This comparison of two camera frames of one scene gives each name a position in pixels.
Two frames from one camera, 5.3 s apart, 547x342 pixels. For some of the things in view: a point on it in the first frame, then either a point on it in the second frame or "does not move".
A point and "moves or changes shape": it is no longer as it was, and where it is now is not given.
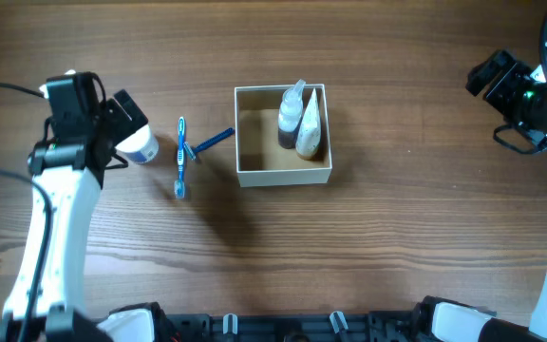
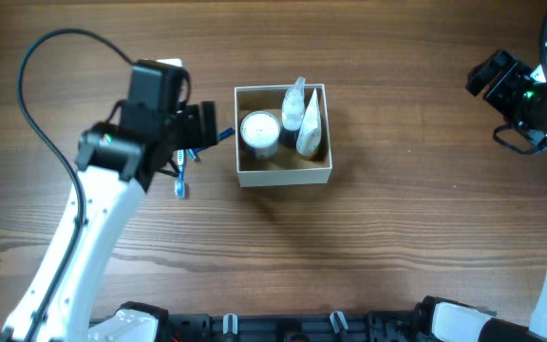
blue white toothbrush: (179, 185) does not move
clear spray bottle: (290, 116) does not move
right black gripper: (499, 83) does not move
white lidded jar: (141, 147) moves or changes shape
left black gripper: (124, 111) → (207, 123)
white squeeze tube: (308, 137) does not move
